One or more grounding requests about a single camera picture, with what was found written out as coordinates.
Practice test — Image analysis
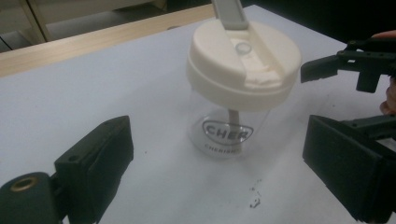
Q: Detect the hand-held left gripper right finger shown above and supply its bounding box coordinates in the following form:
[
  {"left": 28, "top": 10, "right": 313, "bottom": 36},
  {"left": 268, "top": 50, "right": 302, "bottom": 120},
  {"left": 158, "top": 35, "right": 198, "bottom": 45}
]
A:
[{"left": 302, "top": 114, "right": 396, "bottom": 224}]

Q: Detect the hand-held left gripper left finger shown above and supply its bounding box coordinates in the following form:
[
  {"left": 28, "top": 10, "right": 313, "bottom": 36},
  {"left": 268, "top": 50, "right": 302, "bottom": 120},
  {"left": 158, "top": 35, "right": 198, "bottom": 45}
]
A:
[{"left": 54, "top": 115, "right": 134, "bottom": 224}]

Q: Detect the glass cup with white lid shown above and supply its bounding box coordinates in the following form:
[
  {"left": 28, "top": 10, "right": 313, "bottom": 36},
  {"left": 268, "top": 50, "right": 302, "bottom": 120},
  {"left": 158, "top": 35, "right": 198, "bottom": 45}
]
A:
[{"left": 186, "top": 0, "right": 303, "bottom": 160}]

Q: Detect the white table sheet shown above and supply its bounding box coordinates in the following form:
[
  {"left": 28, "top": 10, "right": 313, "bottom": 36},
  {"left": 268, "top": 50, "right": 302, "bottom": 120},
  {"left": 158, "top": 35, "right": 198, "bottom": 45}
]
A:
[{"left": 0, "top": 4, "right": 396, "bottom": 224}]

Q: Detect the light wooden table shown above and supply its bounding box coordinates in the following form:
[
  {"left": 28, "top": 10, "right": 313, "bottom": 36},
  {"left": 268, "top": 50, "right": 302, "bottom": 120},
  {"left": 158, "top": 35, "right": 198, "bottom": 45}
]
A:
[{"left": 0, "top": 3, "right": 219, "bottom": 78}]

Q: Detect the light wooden post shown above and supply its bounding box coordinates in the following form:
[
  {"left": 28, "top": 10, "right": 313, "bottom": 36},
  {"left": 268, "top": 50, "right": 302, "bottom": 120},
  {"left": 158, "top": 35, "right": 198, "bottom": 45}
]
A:
[{"left": 18, "top": 0, "right": 54, "bottom": 43}]

